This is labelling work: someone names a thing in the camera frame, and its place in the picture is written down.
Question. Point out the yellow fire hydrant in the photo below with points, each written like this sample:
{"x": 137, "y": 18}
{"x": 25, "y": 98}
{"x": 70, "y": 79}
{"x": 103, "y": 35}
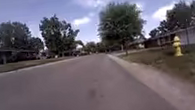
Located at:
{"x": 177, "y": 46}

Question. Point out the broad dark tree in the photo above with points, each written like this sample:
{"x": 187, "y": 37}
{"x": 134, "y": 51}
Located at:
{"x": 12, "y": 36}

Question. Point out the group of trees behind building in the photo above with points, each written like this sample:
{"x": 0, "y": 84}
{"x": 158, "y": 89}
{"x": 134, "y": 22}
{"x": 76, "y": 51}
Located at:
{"x": 182, "y": 15}

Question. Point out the grass verge with hydrant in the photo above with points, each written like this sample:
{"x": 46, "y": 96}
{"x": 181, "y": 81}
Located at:
{"x": 190, "y": 66}

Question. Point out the long low pale building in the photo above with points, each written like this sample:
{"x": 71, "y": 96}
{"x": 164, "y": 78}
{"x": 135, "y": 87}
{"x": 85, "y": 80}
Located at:
{"x": 192, "y": 35}

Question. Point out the flat grass lawn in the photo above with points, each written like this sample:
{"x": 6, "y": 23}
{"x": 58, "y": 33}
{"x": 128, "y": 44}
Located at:
{"x": 16, "y": 65}

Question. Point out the pale concrete kerb strip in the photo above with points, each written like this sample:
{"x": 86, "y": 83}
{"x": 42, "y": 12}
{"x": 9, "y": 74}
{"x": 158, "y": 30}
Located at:
{"x": 161, "y": 86}

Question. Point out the thin pale kerb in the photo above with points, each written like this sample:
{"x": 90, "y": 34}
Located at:
{"x": 26, "y": 68}

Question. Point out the large round-crowned tree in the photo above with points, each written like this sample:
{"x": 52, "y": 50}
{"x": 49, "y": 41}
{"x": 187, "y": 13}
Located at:
{"x": 121, "y": 22}

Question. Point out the grey asphalt road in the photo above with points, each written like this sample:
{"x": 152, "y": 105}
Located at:
{"x": 81, "y": 89}

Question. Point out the tall dark tree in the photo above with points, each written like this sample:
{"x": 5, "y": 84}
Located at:
{"x": 57, "y": 34}

